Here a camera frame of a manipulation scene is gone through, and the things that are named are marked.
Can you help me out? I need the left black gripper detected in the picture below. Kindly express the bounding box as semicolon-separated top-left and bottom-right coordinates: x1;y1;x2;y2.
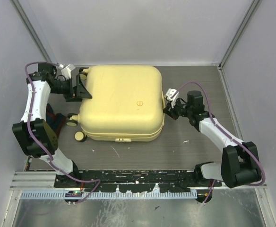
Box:
51;75;92;102

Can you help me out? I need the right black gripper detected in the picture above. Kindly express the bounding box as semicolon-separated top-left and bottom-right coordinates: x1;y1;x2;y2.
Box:
162;97;192;121

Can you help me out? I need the yellow suitcase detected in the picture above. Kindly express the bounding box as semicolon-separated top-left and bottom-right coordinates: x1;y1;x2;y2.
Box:
67;65;165;142

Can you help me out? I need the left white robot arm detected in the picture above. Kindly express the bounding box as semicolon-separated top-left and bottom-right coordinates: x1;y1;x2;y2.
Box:
12;61;92;187

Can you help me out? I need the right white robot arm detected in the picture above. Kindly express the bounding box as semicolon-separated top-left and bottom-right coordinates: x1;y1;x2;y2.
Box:
164;88;262;188

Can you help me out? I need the dark navy crumpled garment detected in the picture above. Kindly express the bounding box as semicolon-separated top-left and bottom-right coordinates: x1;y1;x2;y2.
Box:
46;104;66;137

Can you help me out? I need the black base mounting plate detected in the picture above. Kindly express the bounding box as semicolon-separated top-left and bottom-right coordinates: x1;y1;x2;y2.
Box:
54;170;214;193

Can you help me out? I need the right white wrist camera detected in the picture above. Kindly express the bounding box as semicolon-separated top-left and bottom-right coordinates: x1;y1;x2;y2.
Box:
164;88;179;108

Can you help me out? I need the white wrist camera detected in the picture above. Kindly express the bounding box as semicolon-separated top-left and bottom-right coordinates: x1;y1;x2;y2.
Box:
164;88;179;108
58;64;76;80

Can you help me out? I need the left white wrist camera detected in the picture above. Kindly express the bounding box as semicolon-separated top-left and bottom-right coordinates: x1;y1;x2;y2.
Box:
58;64;76;80

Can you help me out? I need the aluminium frame rail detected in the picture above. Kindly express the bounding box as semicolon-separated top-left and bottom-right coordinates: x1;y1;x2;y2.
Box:
9;169;268;201

